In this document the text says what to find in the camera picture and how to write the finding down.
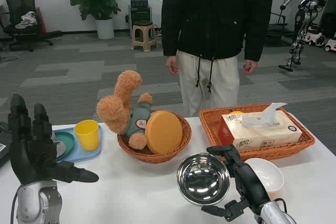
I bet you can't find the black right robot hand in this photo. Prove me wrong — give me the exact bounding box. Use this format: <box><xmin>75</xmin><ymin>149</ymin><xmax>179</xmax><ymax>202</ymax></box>
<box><xmin>201</xmin><ymin>144</ymin><xmax>271</xmax><ymax>222</ymax></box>

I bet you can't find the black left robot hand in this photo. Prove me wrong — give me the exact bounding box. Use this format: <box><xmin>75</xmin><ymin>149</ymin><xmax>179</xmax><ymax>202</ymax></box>
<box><xmin>7</xmin><ymin>94</ymin><xmax>100</xmax><ymax>186</ymax></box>

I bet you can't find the shiny metal bowl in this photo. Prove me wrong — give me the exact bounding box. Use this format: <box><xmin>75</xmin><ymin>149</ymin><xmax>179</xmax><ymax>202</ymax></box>
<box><xmin>176</xmin><ymin>152</ymin><xmax>231</xmax><ymax>206</ymax></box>

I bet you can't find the white ceramic bowl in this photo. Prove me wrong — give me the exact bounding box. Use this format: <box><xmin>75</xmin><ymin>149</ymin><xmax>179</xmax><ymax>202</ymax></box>
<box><xmin>244</xmin><ymin>157</ymin><xmax>285</xmax><ymax>194</ymax></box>

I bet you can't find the black flat device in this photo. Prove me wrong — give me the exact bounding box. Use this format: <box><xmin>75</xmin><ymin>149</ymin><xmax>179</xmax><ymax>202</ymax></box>
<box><xmin>0</xmin><ymin>121</ymin><xmax>13</xmax><ymax>168</ymax></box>

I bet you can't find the grey scrubbing brush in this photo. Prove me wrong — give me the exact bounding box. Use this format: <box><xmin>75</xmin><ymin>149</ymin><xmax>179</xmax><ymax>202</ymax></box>
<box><xmin>51</xmin><ymin>131</ymin><xmax>67</xmax><ymax>157</ymax></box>

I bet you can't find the teal round plate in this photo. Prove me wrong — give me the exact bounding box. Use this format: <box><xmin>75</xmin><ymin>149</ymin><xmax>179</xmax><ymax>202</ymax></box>
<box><xmin>52</xmin><ymin>131</ymin><xmax>78</xmax><ymax>162</ymax></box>

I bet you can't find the rectangular wicker basket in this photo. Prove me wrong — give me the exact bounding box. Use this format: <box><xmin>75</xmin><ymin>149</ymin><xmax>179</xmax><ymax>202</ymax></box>
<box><xmin>199</xmin><ymin>103</ymin><xmax>316</xmax><ymax>162</ymax></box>

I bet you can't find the beige and red tissue box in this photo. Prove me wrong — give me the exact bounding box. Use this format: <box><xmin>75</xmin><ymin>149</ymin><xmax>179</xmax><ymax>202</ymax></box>
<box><xmin>218</xmin><ymin>102</ymin><xmax>303</xmax><ymax>150</ymax></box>

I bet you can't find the light blue plastic tray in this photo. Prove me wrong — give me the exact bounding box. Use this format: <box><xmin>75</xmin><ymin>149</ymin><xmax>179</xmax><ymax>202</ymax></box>
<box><xmin>51</xmin><ymin>124</ymin><xmax>102</xmax><ymax>164</ymax></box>

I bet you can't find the yellow plastic cup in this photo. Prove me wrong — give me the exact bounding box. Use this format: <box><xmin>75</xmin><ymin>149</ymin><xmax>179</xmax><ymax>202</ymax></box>
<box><xmin>73</xmin><ymin>119</ymin><xmax>100</xmax><ymax>152</ymax></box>

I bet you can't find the round wicker basket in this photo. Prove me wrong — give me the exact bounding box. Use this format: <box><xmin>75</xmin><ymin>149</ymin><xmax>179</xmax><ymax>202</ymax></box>
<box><xmin>117</xmin><ymin>110</ymin><xmax>193</xmax><ymax>165</ymax></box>

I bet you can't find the brown plush bunny toy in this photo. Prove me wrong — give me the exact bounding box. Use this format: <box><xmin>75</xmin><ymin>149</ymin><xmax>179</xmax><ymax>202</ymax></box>
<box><xmin>96</xmin><ymin>70</ymin><xmax>153</xmax><ymax>150</ymax></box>

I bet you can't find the orange round disc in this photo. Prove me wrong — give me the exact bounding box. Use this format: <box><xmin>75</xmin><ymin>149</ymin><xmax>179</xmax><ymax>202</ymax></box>
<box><xmin>145</xmin><ymin>110</ymin><xmax>184</xmax><ymax>155</ymax></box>

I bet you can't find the red object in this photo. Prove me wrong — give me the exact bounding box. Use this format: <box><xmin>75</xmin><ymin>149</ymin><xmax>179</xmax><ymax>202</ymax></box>
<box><xmin>35</xmin><ymin>7</ymin><xmax>47</xmax><ymax>35</ymax></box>

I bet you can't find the grey white cloth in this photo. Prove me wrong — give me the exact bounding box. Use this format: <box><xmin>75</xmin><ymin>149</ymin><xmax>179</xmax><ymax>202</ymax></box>
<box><xmin>15</xmin><ymin>10</ymin><xmax>38</xmax><ymax>29</ymax></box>

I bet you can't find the black treadmill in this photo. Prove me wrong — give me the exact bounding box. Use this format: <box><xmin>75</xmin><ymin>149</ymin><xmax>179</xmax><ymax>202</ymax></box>
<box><xmin>266</xmin><ymin>13</ymin><xmax>297</xmax><ymax>46</ymax></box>

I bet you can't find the black office chair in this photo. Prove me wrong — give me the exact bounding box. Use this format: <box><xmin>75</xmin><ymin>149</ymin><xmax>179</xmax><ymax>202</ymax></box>
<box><xmin>0</xmin><ymin>0</ymin><xmax>63</xmax><ymax>52</ymax></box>

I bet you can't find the white wheeled device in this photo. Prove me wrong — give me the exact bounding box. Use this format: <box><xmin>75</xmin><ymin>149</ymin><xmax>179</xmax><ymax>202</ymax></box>
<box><xmin>324</xmin><ymin>37</ymin><xmax>336</xmax><ymax>52</ymax></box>
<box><xmin>306</xmin><ymin>31</ymin><xmax>326</xmax><ymax>47</ymax></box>

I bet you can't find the person in black jacket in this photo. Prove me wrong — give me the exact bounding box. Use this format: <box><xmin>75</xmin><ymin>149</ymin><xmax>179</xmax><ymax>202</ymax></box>
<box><xmin>161</xmin><ymin>0</ymin><xmax>274</xmax><ymax>118</ymax></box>

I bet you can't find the beige plastic stool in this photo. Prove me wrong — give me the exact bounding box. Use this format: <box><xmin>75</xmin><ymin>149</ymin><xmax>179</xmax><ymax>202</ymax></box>
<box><xmin>131</xmin><ymin>20</ymin><xmax>160</xmax><ymax>52</ymax></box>

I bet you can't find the silver black humanoid robot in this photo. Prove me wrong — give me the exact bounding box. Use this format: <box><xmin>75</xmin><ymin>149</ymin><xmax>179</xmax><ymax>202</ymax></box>
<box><xmin>278</xmin><ymin>0</ymin><xmax>334</xmax><ymax>72</ymax></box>

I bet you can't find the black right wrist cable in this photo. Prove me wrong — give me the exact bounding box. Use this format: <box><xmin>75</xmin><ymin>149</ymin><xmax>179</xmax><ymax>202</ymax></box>
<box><xmin>272</xmin><ymin>198</ymin><xmax>288</xmax><ymax>213</ymax></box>

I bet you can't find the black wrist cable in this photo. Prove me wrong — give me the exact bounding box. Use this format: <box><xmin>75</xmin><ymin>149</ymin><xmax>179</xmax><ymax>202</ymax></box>
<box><xmin>9</xmin><ymin>186</ymin><xmax>22</xmax><ymax>224</ymax></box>
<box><xmin>272</xmin><ymin>198</ymin><xmax>288</xmax><ymax>213</ymax></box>

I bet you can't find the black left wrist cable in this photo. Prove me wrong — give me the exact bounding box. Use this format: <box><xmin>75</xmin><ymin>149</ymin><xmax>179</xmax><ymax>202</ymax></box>
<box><xmin>9</xmin><ymin>186</ymin><xmax>22</xmax><ymax>224</ymax></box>

